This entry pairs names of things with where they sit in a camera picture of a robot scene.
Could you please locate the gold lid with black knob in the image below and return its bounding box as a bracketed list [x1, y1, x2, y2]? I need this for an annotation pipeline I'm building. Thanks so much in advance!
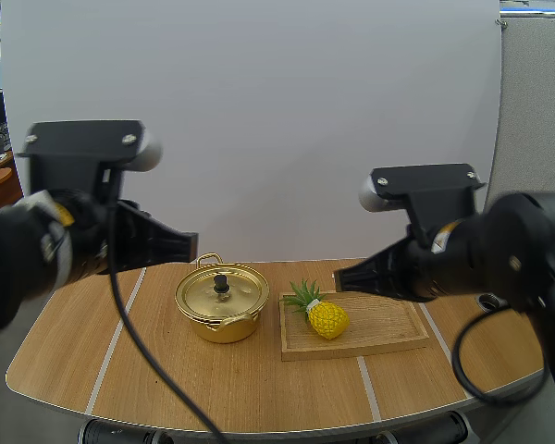
[175, 263, 265, 321]

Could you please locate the grey partition panel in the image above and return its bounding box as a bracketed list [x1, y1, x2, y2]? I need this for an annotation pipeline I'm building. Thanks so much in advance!
[484, 8, 555, 204]

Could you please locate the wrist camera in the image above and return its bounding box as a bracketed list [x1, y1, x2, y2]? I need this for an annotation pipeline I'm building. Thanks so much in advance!
[16, 120, 164, 205]
[357, 162, 488, 253]

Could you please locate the black cable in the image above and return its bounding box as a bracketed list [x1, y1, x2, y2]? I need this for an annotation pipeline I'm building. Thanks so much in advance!
[106, 201, 228, 444]
[450, 310, 550, 408]

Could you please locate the yellow toy pineapple green crown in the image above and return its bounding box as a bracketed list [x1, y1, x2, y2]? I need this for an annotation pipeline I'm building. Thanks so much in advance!
[279, 277, 352, 342]

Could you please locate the white backdrop board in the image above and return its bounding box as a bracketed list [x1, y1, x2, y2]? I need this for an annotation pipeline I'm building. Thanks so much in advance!
[0, 0, 503, 278]

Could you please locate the gold pot with two handles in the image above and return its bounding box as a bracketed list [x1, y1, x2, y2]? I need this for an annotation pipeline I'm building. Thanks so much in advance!
[174, 252, 271, 345]

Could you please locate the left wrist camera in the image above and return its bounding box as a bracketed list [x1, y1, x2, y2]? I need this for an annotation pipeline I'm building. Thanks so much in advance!
[16, 120, 164, 205]

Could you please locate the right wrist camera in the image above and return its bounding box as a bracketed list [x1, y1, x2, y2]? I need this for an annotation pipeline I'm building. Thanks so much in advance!
[357, 162, 488, 253]

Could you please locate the black cylindrical base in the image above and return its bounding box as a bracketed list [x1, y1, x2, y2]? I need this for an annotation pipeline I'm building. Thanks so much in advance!
[373, 410, 469, 444]
[76, 417, 175, 444]

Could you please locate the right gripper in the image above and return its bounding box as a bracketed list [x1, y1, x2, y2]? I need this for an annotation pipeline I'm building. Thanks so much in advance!
[333, 237, 439, 302]

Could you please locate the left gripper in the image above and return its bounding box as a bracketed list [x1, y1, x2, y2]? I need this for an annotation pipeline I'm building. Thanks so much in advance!
[99, 198, 200, 277]

